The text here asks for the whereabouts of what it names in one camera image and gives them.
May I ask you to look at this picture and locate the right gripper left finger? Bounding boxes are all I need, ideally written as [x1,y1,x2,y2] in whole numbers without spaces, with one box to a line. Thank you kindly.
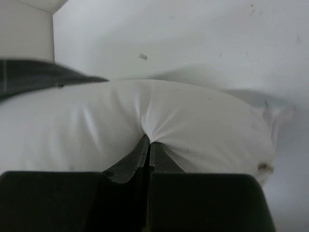
[0,136,150,232]

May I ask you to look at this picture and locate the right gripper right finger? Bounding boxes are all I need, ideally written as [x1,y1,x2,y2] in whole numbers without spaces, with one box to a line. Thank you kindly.
[149,143,276,232]

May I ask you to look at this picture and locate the white pillow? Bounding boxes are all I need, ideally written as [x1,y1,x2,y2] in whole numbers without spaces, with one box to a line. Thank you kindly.
[0,80,276,184]

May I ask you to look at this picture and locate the dark grey checked pillowcase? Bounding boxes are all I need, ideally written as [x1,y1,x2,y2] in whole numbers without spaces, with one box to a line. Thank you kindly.
[0,58,109,101]

